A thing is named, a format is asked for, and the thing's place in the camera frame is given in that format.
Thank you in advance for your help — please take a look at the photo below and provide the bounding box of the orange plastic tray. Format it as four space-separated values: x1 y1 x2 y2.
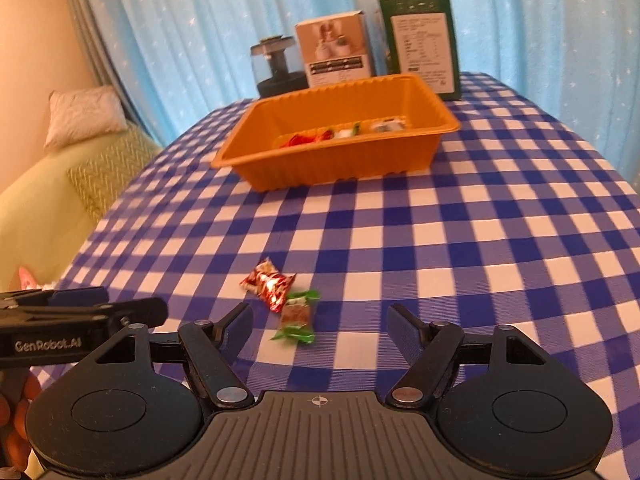
212 74 460 192

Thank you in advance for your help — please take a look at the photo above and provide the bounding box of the green milk carton box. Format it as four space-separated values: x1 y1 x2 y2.
378 0 461 101

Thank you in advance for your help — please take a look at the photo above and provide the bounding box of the green chevron cushion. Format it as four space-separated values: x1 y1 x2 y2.
67 128 160 223

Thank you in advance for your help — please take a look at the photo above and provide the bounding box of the clear sesame bar packet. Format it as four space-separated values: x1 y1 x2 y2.
370 117 407 132

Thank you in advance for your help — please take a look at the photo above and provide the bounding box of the white humidifier product box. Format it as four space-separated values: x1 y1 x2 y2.
295 11 375 88

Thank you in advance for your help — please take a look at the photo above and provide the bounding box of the dark glass humidifier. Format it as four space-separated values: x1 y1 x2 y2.
250 35 308 99

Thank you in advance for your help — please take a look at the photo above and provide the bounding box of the blue star curtain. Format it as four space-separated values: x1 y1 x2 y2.
68 0 639 183

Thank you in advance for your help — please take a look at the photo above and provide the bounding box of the white textured cushion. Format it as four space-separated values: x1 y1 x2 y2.
44 86 127 151

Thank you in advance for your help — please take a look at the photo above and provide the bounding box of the light green sofa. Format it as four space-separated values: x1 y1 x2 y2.
0 119 164 291

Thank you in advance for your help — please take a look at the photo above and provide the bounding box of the blue white checkered tablecloth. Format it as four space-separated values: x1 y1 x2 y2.
60 74 639 479

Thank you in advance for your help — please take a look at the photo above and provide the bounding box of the red candy wrapper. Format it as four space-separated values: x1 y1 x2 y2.
279 133 317 148

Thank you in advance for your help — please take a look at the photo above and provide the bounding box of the green twisted wrapper candy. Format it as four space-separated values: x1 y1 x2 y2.
272 289 321 344

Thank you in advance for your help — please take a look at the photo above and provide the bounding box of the white green snack packet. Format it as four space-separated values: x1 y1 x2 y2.
333 122 360 139

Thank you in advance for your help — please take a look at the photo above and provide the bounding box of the red white patterned candy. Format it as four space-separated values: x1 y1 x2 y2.
240 258 296 313

